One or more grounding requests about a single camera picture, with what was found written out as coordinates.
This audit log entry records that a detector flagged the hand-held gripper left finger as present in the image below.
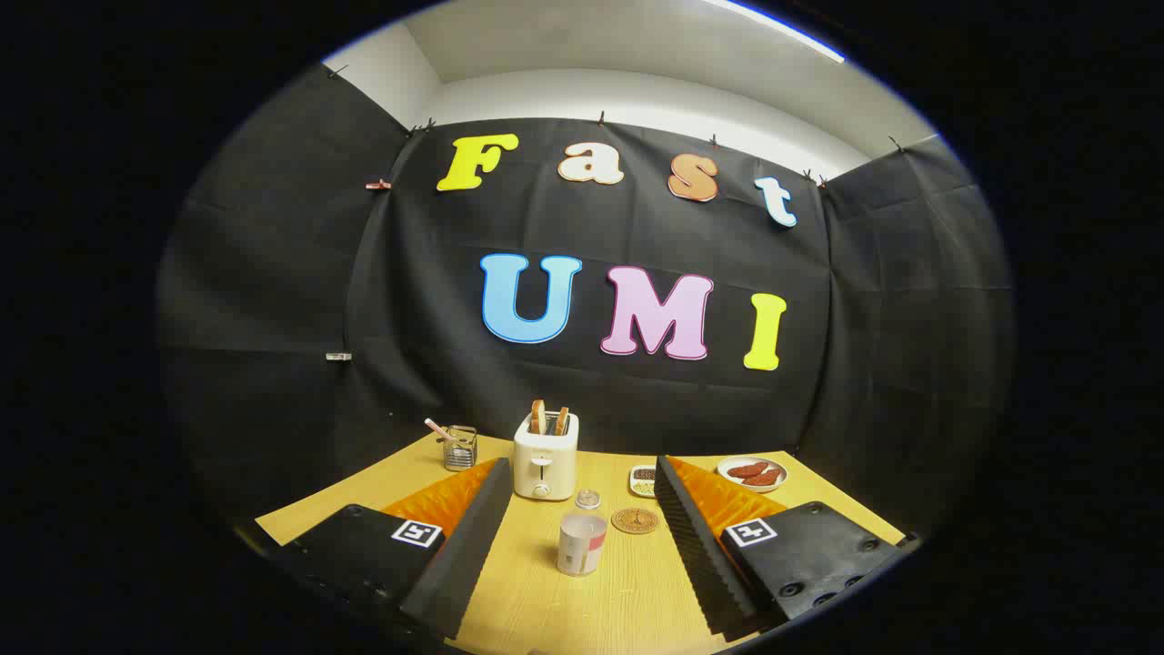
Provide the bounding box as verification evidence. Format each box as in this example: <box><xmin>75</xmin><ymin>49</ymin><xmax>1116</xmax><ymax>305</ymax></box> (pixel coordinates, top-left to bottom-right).
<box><xmin>273</xmin><ymin>457</ymin><xmax>515</xmax><ymax>642</ymax></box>

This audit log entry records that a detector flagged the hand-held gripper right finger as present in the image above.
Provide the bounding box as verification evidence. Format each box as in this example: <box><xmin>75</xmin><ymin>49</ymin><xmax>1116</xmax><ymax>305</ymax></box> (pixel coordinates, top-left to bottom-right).
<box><xmin>653</xmin><ymin>455</ymin><xmax>910</xmax><ymax>638</ymax></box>

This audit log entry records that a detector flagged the clear juice bottle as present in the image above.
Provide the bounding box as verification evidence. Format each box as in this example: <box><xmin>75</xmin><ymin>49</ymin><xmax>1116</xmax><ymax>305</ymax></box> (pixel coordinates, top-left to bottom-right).
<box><xmin>557</xmin><ymin>489</ymin><xmax>608</xmax><ymax>578</ymax></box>

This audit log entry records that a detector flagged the wooden table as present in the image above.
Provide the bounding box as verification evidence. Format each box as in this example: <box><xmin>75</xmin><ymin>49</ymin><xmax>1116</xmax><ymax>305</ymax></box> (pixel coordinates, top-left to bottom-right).
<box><xmin>255</xmin><ymin>432</ymin><xmax>910</xmax><ymax>655</ymax></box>

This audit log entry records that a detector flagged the white oval plate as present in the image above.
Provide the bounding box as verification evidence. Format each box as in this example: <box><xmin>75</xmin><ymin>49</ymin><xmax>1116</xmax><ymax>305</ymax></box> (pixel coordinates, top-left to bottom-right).
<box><xmin>717</xmin><ymin>457</ymin><xmax>788</xmax><ymax>493</ymax></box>

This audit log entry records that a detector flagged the white toaster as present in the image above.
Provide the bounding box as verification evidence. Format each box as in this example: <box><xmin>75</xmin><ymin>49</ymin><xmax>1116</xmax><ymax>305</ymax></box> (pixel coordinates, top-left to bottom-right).
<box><xmin>513</xmin><ymin>411</ymin><xmax>580</xmax><ymax>501</ymax></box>

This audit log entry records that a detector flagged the wire mesh holder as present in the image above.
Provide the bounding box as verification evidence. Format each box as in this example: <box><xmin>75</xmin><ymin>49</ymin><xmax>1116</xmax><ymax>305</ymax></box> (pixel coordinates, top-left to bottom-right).
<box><xmin>443</xmin><ymin>425</ymin><xmax>479</xmax><ymax>472</ymax></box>

